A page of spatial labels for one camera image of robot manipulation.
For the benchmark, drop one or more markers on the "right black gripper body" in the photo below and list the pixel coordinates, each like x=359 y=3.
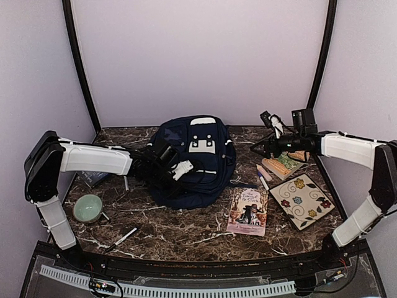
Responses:
x=278 y=149

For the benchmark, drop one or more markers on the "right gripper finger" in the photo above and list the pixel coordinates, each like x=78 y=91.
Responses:
x=261 y=146
x=261 y=152

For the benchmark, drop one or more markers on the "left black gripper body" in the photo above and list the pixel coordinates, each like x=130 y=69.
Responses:
x=157 y=177

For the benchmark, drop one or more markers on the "orange green Treehouse book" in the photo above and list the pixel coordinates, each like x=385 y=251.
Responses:
x=286 y=164

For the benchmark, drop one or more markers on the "navy blue backpack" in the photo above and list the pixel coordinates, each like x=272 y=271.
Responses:
x=204 y=140

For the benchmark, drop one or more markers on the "pink Taming of Shrew book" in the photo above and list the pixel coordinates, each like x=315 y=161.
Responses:
x=248 y=212

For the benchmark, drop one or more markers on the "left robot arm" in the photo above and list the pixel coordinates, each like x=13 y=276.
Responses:
x=156 y=164

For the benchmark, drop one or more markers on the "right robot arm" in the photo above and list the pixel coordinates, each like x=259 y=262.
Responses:
x=378 y=157

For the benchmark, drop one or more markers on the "pink highlighter pen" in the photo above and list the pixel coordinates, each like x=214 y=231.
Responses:
x=264 y=173

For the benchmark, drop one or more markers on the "blue capped white marker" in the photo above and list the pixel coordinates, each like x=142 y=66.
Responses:
x=263 y=182

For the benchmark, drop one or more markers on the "red capped white marker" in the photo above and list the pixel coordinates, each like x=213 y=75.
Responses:
x=127 y=188

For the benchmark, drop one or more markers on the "floral square ceramic plate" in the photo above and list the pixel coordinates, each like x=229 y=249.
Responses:
x=302 y=200

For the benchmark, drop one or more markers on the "black capped white marker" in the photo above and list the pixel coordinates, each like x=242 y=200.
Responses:
x=114 y=245

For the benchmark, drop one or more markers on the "dark blue hardcover book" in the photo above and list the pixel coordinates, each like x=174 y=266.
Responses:
x=92 y=178

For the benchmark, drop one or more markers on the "small green circuit board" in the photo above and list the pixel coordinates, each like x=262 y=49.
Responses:
x=101 y=285

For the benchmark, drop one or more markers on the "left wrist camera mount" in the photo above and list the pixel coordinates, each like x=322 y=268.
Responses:
x=181 y=169

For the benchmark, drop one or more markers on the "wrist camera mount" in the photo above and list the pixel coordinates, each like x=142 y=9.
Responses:
x=181 y=169
x=272 y=122

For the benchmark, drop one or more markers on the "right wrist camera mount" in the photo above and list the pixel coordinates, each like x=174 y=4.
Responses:
x=272 y=122

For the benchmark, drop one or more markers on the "black front rail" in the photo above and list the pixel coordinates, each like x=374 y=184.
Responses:
x=304 y=263

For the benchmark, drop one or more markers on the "white slotted cable duct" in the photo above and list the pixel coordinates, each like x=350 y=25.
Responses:
x=161 y=287

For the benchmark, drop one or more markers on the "right black frame post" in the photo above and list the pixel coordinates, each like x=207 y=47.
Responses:
x=323 y=53

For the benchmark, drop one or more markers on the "black frame post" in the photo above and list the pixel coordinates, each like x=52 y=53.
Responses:
x=78 y=64
x=323 y=53

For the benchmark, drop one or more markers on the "left black frame post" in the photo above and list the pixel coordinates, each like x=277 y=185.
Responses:
x=78 y=64

